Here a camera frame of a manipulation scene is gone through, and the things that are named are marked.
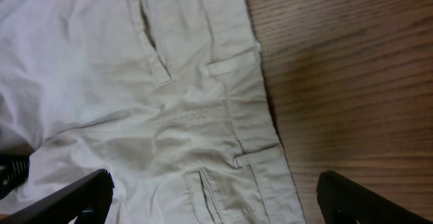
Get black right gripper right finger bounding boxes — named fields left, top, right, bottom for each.
left=316, top=171, right=432, bottom=224

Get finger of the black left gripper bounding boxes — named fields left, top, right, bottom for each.
left=0, top=154, right=30, bottom=199

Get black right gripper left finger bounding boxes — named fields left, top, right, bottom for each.
left=1, top=169, right=114, bottom=224

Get beige shorts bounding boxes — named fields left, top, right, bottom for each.
left=1, top=0, right=304, bottom=223

